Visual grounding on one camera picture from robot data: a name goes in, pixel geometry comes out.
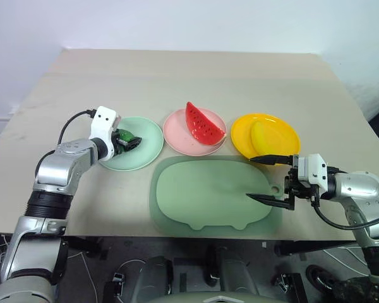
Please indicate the black caster wheel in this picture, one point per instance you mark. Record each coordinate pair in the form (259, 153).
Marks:
(319, 280)

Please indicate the dark green translucent mat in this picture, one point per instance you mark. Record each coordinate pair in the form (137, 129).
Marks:
(153, 217)

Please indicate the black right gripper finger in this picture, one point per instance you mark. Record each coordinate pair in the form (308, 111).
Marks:
(270, 200)
(271, 159)

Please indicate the pink round plate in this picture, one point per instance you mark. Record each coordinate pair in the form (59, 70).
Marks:
(177, 132)

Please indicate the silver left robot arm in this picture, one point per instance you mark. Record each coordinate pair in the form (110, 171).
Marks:
(60, 164)

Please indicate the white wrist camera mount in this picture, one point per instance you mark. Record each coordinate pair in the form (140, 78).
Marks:
(101, 126)
(312, 172)

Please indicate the red toy watermelon slice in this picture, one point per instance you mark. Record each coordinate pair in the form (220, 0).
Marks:
(202, 126)

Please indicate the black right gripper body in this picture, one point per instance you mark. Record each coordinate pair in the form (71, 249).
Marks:
(293, 186)

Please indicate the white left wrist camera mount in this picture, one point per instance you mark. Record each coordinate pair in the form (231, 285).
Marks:
(101, 126)

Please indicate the yellow toy fruit slice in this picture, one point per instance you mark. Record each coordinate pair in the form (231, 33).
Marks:
(265, 139)

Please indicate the dark green toy vegetable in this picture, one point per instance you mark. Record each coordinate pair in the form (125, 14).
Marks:
(126, 135)

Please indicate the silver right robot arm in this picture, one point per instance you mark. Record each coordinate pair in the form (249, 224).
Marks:
(363, 187)

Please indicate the light green round plate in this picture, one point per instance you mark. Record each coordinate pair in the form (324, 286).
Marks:
(145, 142)

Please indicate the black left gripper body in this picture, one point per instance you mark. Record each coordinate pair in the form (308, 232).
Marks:
(116, 146)

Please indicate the grey rounded robot body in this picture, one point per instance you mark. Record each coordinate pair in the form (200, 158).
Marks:
(233, 277)

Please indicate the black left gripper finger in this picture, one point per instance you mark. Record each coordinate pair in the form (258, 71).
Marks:
(134, 144)

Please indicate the light green cutting board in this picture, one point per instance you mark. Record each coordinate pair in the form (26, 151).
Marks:
(202, 192)

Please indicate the yellow round plate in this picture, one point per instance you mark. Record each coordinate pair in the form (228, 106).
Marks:
(243, 132)

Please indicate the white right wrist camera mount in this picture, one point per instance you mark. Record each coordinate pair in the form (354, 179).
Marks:
(312, 172)

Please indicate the black table frame bar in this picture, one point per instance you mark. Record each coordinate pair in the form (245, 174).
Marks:
(316, 247)
(82, 244)

